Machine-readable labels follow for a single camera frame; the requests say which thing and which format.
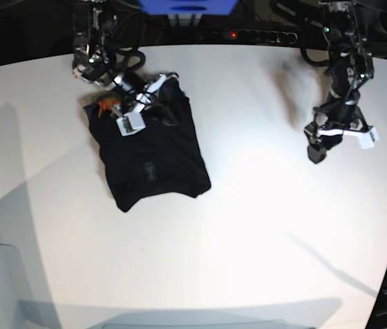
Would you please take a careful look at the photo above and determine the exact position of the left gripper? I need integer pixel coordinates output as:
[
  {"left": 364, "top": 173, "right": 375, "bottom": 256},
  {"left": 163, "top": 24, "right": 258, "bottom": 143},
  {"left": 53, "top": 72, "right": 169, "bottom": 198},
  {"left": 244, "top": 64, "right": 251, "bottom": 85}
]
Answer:
[{"left": 304, "top": 101, "right": 372, "bottom": 164}]

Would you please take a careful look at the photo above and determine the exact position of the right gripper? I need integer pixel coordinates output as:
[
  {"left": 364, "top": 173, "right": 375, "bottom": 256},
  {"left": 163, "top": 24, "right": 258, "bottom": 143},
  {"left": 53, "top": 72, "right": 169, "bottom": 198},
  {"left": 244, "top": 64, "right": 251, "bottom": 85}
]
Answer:
[{"left": 110, "top": 72, "right": 179, "bottom": 127}]

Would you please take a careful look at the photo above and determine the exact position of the black T-shirt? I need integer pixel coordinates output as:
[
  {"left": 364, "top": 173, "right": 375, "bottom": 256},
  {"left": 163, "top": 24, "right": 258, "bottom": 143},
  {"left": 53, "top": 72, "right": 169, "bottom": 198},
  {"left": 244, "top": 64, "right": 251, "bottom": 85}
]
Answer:
[{"left": 84, "top": 80, "right": 211, "bottom": 212}]

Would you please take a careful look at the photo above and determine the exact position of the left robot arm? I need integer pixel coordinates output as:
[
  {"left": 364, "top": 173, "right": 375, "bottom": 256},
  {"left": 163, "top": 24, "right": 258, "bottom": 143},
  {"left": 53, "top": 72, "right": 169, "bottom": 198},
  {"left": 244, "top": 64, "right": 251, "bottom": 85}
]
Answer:
[{"left": 301, "top": 1, "right": 379, "bottom": 164}]

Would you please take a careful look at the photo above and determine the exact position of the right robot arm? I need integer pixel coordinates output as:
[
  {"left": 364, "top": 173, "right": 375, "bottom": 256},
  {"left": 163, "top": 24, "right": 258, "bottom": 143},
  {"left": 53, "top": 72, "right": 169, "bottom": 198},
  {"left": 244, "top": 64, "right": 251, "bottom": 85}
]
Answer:
[{"left": 72, "top": 1, "right": 178, "bottom": 136}]

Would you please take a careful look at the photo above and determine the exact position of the black power strip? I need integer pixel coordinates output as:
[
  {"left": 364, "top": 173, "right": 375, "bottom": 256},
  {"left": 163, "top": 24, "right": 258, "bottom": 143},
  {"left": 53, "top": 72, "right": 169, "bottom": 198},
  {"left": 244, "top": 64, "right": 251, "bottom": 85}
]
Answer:
[{"left": 199, "top": 29, "right": 298, "bottom": 47}]

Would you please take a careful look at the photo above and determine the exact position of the blue box overhead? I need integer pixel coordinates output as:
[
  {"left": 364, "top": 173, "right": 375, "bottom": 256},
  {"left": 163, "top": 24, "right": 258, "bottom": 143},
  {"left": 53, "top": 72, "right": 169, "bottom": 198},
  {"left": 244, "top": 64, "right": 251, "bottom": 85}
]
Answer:
[{"left": 139, "top": 0, "right": 237, "bottom": 16}]

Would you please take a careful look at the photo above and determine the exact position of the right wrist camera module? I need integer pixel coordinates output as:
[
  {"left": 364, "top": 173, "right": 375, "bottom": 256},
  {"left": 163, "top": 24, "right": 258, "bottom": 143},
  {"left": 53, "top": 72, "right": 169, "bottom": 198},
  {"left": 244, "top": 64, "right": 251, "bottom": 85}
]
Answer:
[{"left": 116, "top": 112, "right": 146, "bottom": 137}]

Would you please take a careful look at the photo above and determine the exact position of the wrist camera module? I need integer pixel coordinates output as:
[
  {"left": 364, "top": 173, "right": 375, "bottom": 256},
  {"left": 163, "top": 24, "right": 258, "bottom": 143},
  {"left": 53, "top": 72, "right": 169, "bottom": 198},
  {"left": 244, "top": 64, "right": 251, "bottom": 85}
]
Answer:
[
  {"left": 357, "top": 126, "right": 379, "bottom": 149},
  {"left": 116, "top": 112, "right": 146, "bottom": 137}
]

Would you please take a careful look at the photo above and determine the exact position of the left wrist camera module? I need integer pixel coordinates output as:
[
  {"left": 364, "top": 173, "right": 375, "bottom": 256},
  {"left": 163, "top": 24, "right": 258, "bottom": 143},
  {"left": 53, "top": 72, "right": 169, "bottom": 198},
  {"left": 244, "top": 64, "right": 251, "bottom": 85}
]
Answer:
[{"left": 357, "top": 126, "right": 379, "bottom": 149}]

